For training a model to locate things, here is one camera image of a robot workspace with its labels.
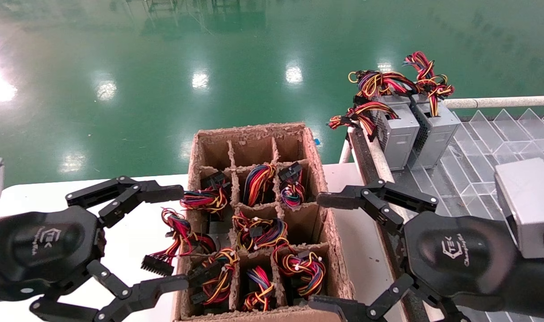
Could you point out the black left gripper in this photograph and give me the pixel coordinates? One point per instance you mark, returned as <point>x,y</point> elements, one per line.
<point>39,246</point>

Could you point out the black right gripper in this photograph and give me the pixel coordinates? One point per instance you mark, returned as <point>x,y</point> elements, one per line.
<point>460,259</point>

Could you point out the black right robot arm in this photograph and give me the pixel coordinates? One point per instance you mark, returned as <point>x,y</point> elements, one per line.
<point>540,286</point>

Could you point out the brown cardboard divider box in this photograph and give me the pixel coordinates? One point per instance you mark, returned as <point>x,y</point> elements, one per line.
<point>319,174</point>

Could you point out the white conveyor side rail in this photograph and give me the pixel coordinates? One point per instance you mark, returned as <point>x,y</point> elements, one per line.
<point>381,161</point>

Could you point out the white conveyor frame leg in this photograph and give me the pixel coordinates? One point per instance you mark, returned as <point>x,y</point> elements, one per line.
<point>345,154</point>

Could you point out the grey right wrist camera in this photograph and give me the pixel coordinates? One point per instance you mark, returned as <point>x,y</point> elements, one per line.
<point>529,205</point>

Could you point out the white conveyor end rail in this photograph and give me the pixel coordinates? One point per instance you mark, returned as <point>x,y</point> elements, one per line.
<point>500,102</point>

